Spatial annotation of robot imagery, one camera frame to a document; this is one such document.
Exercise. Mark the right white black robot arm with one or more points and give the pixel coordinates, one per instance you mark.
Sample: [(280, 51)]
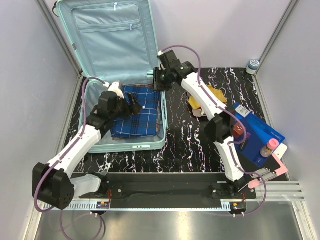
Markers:
[(221, 121)]

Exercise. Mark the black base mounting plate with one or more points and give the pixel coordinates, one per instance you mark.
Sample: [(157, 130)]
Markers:
[(159, 191)]

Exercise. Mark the pink cap small bottle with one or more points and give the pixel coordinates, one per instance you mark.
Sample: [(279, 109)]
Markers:
[(269, 148)]

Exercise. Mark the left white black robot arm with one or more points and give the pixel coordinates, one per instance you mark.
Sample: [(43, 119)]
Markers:
[(52, 183)]

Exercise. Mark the yellow bra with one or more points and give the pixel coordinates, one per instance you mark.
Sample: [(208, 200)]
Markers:
[(216, 92)]

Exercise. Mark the mint green open suitcase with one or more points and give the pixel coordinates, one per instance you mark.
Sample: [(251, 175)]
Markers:
[(114, 40)]

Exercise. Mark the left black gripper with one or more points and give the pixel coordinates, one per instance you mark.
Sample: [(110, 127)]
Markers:
[(134, 109)]

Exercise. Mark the black purple small device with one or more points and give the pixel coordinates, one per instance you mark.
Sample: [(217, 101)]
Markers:
[(243, 145)]

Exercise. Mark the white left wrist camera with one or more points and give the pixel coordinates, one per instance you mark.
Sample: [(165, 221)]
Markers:
[(114, 87)]

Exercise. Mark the brown red plaid shirt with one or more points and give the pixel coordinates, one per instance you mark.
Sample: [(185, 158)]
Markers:
[(158, 122)]

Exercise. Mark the red brown travel adapter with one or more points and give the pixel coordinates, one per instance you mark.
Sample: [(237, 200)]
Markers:
[(238, 130)]

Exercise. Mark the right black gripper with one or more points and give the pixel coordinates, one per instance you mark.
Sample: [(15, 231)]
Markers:
[(156, 85)]

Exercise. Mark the red lace white bra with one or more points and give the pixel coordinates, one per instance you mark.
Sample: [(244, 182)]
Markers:
[(198, 113)]

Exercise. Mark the blue white jar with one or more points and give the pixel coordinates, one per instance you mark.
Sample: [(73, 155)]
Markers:
[(253, 66)]

